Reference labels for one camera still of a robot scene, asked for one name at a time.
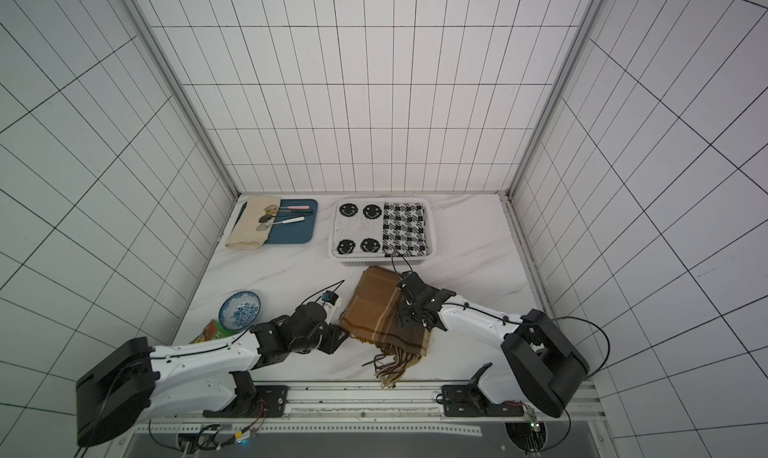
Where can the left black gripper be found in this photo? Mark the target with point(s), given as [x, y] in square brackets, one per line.
[331, 344]

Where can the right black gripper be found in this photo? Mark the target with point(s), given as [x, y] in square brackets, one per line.
[414, 299]

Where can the brown plaid scarf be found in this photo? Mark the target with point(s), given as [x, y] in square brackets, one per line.
[372, 317]

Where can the white plastic basket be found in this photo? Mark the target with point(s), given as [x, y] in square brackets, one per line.
[381, 230]

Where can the smiley face white scarf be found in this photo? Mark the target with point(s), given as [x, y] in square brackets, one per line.
[383, 229]

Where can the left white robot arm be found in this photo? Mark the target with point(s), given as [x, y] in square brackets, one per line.
[138, 382]

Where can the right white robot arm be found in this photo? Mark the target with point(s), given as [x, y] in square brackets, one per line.
[544, 367]

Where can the beige folded cloth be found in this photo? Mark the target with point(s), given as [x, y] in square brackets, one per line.
[251, 230]

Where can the blue patterned plate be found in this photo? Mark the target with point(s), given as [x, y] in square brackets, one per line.
[239, 310]

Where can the teal tray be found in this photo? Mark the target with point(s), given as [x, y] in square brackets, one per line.
[296, 233]

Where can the colourful snack packet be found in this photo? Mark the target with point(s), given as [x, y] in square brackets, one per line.
[213, 331]

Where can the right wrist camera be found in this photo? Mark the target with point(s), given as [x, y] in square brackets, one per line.
[411, 284]

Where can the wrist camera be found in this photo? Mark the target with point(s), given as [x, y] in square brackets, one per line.
[329, 300]
[411, 284]

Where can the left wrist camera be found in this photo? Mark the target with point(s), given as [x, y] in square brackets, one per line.
[329, 300]

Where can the aluminium mounting rail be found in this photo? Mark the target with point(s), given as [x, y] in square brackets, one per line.
[363, 407]

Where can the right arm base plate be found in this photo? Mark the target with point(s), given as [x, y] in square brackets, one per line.
[468, 401]

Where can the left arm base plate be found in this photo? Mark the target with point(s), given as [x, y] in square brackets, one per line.
[264, 401]

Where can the white handled spoon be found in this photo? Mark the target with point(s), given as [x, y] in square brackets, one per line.
[269, 224]

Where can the pink handled spoon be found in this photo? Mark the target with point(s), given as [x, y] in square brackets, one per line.
[296, 208]

